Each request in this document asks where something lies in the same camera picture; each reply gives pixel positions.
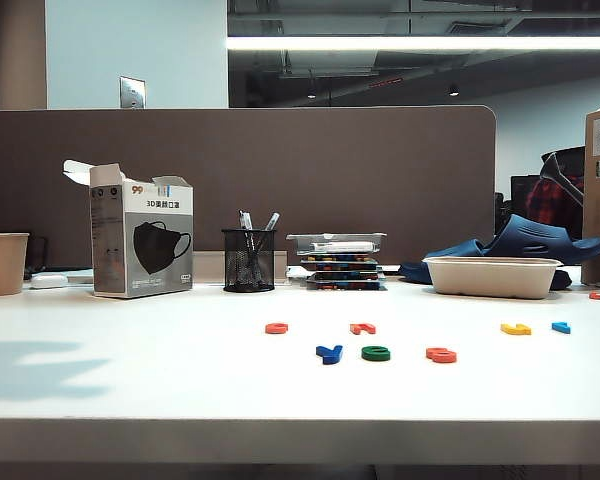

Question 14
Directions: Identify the white earbuds case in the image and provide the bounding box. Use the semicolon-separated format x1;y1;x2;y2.
29;273;70;290

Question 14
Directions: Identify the brown desk partition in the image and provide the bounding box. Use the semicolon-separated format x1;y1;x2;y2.
0;103;498;282

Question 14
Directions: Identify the clear plastic box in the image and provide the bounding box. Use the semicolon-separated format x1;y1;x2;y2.
285;231;389;257

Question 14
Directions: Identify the orange letter s magnet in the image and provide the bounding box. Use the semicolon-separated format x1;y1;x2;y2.
425;346;458;365

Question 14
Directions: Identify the white labelled packet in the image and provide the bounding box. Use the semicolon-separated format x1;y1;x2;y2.
309;240;374;253

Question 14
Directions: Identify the silver black pen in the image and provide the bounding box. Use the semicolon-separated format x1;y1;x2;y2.
248;211;282;269
238;209;257;269

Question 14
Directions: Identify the grey face mask box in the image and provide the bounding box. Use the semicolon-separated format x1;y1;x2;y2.
62;158;195;300

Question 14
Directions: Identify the person in red plaid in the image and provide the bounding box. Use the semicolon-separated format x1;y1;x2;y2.
525;174;586;240

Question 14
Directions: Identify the grey black office chair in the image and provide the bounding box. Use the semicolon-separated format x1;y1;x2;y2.
539;145;587;206

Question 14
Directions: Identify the blue letter y magnet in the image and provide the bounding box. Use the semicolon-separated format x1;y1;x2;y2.
315;343;345;366

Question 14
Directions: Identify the white ceiling light strip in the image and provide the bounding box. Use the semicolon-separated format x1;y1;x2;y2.
226;34;600;52

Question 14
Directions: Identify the black monitor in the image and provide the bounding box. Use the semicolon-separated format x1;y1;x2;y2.
509;174;541;219

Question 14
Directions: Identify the black mesh pen holder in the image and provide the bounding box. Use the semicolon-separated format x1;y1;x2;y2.
221;228;277;294

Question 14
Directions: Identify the beige pulp tray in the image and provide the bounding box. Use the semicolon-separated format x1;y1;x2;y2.
422;256;565;301

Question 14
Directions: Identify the silver wall plate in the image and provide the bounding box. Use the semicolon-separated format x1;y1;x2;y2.
119;75;148;110

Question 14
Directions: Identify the brown paper cup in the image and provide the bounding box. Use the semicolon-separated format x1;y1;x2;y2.
0;231;31;297

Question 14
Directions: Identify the green letter e magnet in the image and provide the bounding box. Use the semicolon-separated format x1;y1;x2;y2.
359;344;393;363

